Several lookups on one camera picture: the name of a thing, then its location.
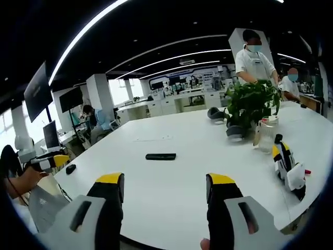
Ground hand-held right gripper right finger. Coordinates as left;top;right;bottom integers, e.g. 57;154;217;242
205;173;289;250

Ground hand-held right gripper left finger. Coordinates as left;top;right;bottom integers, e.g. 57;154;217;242
35;171;125;250

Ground person's left hand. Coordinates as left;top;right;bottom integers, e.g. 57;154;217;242
15;167;49;195

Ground desktop monitor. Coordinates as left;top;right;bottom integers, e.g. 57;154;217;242
42;120;61;149

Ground black office chair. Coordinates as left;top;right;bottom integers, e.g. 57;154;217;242
0;144;24;178

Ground grey panel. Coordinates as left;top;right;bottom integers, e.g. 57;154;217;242
28;179;71;233

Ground black screen on stand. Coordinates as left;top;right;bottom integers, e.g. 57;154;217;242
59;86;84;114

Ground grey plant pot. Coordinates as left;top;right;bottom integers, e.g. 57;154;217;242
225;124;247;143

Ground idle hand-held gripper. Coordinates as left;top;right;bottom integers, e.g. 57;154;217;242
271;133;308;202

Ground clear glass jar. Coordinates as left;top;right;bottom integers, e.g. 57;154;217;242
255;116;280;154

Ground grey curved object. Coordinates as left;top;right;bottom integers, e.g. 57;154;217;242
207;107;226;124

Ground green leafy plant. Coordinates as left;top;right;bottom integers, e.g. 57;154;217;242
223;79;283;131

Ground white lab counter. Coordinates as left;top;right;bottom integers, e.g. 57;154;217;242
116;87;235;121

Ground long ceiling light strip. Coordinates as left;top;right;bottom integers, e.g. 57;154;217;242
47;0;131;84

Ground black cable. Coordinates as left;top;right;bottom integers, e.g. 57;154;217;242
4;176;30;207

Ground large black wall screen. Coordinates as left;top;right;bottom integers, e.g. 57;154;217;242
23;60;54;123

